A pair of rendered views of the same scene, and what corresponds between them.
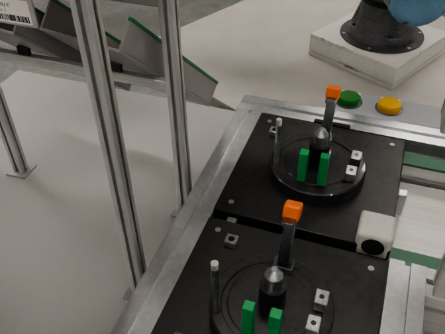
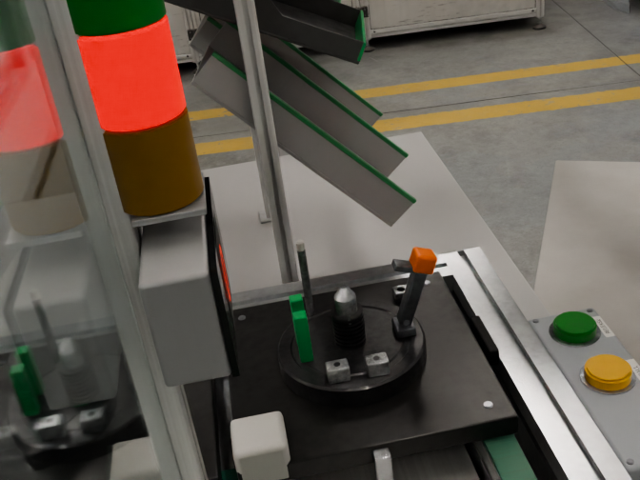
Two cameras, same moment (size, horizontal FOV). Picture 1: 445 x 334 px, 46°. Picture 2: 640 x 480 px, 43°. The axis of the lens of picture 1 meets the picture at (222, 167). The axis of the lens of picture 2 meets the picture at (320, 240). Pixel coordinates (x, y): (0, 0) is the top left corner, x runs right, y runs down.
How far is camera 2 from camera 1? 0.76 m
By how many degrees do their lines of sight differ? 53
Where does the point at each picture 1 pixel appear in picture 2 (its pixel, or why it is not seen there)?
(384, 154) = (455, 404)
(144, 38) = (236, 82)
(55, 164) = (298, 227)
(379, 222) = (261, 431)
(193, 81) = (346, 173)
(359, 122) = (531, 362)
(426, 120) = (623, 430)
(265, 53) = not seen: outside the picture
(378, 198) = (341, 430)
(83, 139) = (351, 220)
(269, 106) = (477, 274)
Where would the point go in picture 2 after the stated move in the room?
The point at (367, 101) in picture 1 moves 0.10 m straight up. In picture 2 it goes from (599, 350) to (605, 259)
